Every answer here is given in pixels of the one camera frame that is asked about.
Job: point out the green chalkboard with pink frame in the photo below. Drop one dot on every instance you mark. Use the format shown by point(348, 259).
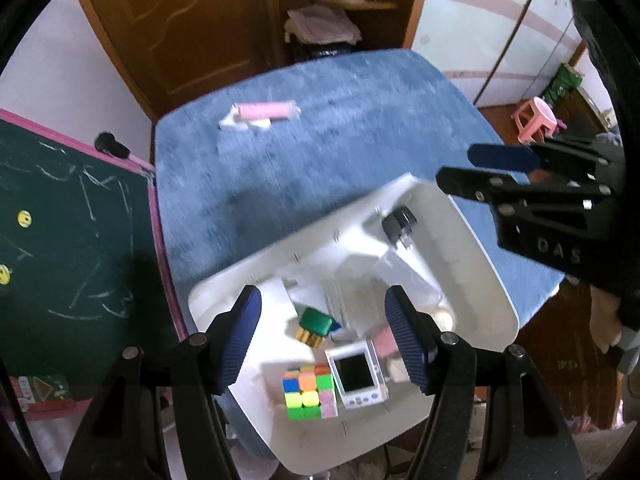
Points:
point(75, 260)

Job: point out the pink plastic toy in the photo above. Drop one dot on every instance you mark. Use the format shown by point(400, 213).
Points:
point(385, 345)

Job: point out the black waste bin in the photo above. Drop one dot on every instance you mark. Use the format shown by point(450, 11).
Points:
point(325, 51)

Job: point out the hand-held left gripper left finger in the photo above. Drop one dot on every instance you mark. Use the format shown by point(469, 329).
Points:
point(242, 340)

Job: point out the person's right hand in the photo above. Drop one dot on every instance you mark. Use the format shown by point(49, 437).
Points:
point(606, 322)

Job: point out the white handheld device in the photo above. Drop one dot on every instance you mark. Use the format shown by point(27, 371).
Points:
point(357, 375)

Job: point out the pink plastic stool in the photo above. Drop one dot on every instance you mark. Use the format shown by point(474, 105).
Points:
point(535, 120)

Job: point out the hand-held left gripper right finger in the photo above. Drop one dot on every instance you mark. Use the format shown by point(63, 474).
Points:
point(407, 340)

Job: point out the white plastic bin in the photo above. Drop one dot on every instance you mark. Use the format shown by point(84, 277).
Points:
point(465, 270)

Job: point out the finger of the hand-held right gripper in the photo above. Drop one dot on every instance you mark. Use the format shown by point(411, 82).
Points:
point(475, 182)
point(502, 156)

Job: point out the green patterned box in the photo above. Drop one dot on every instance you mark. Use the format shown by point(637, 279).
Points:
point(562, 85)

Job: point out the black easel knob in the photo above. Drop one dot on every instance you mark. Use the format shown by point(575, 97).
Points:
point(111, 145)

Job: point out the white paper card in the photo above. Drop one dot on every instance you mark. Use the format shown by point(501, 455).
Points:
point(240, 122)

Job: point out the brown wooden door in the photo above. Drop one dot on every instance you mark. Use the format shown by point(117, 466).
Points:
point(190, 25)

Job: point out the pink tube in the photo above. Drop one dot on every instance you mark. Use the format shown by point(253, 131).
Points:
point(265, 111)

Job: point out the brown wooden shelf unit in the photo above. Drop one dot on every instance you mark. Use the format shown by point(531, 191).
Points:
point(410, 5)

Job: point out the black charger plug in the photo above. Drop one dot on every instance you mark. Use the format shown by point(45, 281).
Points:
point(400, 225)

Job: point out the pale pink folded cloth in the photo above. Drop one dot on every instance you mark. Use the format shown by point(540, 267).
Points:
point(322, 25)

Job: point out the colourful puzzle cube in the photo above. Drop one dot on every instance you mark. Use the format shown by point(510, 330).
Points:
point(307, 390)

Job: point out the light blue wardrobe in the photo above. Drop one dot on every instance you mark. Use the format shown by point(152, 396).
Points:
point(480, 25)

